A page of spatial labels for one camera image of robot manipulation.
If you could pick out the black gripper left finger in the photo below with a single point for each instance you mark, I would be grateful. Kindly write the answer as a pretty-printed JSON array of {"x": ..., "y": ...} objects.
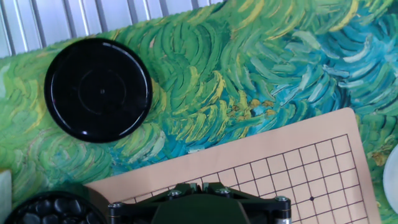
[{"x": 140, "y": 208}]

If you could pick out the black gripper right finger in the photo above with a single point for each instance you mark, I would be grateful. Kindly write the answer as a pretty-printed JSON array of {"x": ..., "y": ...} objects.
[{"x": 267, "y": 210}]

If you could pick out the tan go board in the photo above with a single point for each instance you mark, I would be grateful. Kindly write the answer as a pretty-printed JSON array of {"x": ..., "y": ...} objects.
[{"x": 280, "y": 149}]

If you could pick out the black bowl of black stones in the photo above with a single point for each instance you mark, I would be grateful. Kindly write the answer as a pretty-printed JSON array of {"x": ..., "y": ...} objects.
[{"x": 46, "y": 208}]

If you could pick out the black bowl lid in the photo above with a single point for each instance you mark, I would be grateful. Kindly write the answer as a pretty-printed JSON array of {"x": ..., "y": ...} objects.
[{"x": 98, "y": 90}]

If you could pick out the white bowl of white stones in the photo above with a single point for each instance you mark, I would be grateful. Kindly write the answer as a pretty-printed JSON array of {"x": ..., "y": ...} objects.
[{"x": 392, "y": 180}]

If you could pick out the painted landscape tablecloth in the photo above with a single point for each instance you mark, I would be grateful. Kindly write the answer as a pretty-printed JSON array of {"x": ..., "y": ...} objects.
[{"x": 217, "y": 77}]

